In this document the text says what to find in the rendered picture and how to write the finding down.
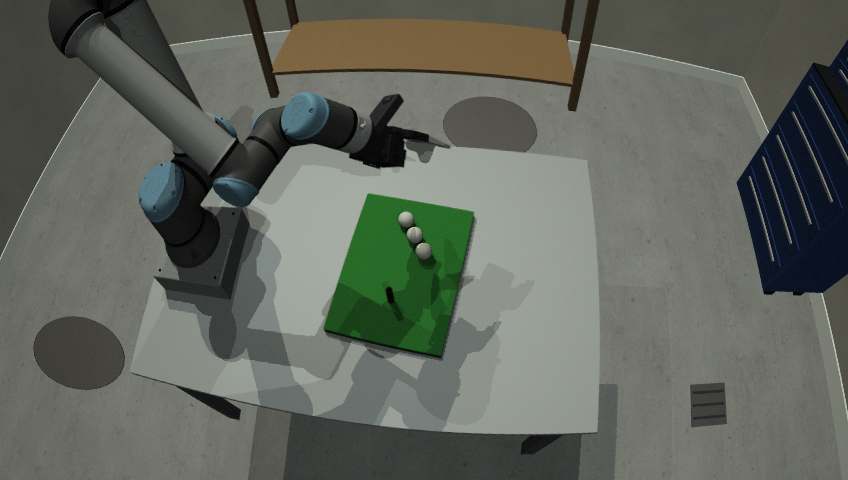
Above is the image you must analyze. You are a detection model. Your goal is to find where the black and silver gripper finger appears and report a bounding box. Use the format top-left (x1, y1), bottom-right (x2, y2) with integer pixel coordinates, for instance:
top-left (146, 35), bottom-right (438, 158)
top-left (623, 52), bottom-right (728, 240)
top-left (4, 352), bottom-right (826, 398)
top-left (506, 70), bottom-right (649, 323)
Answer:
top-left (397, 128), bottom-right (451, 163)

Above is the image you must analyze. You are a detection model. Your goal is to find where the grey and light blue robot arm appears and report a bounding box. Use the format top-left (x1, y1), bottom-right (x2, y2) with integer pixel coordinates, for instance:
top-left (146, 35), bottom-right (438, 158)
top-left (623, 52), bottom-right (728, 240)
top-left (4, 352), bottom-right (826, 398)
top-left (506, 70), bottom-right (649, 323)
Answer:
top-left (48, 0), bottom-right (404, 268)

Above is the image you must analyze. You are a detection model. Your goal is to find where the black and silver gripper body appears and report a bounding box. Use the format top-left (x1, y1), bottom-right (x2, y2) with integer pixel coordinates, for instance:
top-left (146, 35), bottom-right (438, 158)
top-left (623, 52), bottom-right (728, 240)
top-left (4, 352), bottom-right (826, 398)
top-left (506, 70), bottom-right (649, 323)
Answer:
top-left (349, 121), bottom-right (407, 169)

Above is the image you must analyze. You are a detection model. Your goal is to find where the green square mat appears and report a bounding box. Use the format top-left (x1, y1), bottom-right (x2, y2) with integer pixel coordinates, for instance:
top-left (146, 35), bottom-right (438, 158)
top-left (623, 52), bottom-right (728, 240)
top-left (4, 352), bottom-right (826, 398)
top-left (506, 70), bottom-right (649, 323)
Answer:
top-left (326, 193), bottom-right (474, 358)

